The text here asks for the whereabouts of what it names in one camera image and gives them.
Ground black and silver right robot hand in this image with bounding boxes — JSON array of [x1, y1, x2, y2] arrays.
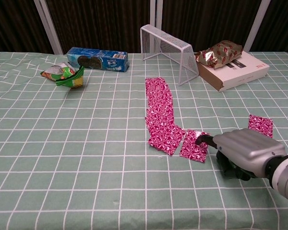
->
[[195, 128, 287, 181]]

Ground flat white cardboard box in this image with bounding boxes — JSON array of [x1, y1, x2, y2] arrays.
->
[[196, 51, 271, 92]]

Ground gold snack bag red lips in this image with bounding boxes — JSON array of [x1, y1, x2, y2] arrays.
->
[[195, 40, 243, 69]]

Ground dark ribbed partition panel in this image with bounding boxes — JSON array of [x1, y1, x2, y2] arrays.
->
[[33, 0, 159, 55], [0, 0, 63, 55], [243, 0, 288, 54], [150, 0, 272, 54]]

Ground clear plastic stand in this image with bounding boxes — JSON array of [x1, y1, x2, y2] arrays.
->
[[140, 24, 199, 87]]

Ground blue cookie box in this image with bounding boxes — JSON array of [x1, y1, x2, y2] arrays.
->
[[66, 46, 130, 72]]

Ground green checkered tablecloth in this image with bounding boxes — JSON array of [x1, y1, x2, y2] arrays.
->
[[0, 50, 288, 230]]

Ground crumpled green snack bag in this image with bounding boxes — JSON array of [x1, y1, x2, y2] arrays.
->
[[40, 61, 85, 89]]

